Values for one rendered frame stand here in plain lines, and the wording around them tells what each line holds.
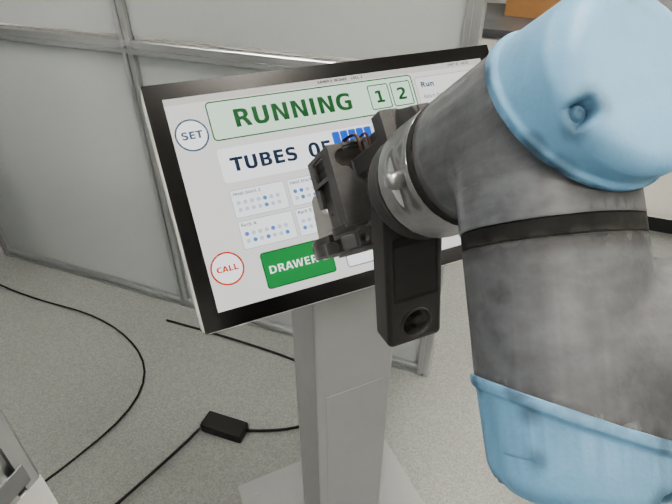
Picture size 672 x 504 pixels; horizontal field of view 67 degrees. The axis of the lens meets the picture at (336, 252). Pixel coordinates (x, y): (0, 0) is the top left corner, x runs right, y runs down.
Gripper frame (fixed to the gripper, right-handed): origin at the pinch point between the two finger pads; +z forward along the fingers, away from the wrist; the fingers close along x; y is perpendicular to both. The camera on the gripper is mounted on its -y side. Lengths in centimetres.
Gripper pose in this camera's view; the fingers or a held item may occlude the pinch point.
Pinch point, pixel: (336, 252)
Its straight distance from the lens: 50.4
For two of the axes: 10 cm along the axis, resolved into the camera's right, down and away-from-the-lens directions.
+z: -3.2, 1.2, 9.4
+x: -9.1, 2.4, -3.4
